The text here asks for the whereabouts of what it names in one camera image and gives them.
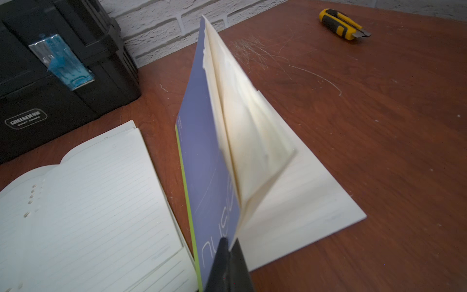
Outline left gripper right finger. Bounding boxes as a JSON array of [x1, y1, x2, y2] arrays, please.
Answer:
[[227, 240, 255, 292]]

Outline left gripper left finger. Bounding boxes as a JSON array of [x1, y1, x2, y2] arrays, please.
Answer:
[[204, 237, 230, 292]]

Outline large white lined notebook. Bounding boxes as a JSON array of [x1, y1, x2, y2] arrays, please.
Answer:
[[1, 121, 198, 292]]

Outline black plastic toolbox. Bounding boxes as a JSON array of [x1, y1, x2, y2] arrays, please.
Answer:
[[1, 1, 141, 163]]

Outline yellow black utility knife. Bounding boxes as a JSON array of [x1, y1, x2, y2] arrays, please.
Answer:
[[319, 9, 372, 41]]

